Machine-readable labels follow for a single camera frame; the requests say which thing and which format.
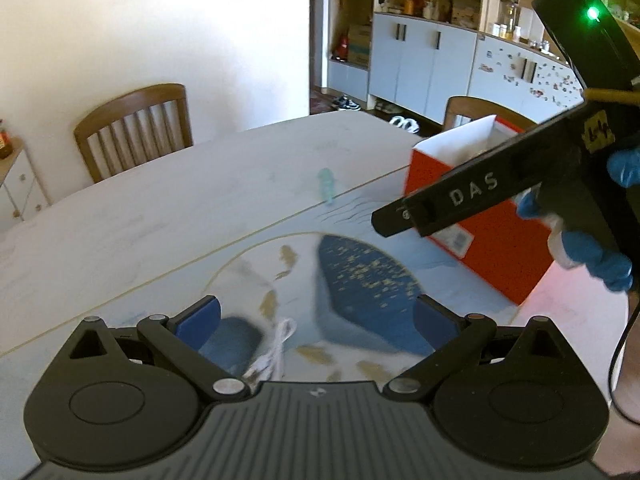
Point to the person's right hand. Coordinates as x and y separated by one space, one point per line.
600 260

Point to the red lidded jar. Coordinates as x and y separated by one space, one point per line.
4 142

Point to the tall glass jar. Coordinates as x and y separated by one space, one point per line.
509 10

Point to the patterned door rug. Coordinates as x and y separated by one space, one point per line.
321 102

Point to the white slipper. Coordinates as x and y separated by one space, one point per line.
397 122
411 126

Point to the orange bottle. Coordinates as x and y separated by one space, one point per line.
409 5

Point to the red ornament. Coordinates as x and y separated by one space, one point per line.
341 50

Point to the pair of dark sneakers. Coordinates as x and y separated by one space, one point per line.
346 104

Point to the red cardboard box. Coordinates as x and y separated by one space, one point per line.
500 260

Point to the grey and wood wall cabinet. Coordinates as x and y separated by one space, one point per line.
425 70

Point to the white sideboard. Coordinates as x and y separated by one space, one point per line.
22 185

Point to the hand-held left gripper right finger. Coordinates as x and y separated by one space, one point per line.
435 317

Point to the brown wooden chair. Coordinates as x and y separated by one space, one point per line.
130 102
465 105

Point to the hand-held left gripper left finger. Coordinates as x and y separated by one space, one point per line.
197 320

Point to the brown cardboard box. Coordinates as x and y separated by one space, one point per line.
359 45

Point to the white grey snack packet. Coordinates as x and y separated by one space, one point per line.
235 340

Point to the white marble desktop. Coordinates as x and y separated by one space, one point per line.
200 185

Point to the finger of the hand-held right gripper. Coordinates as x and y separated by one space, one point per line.
395 217

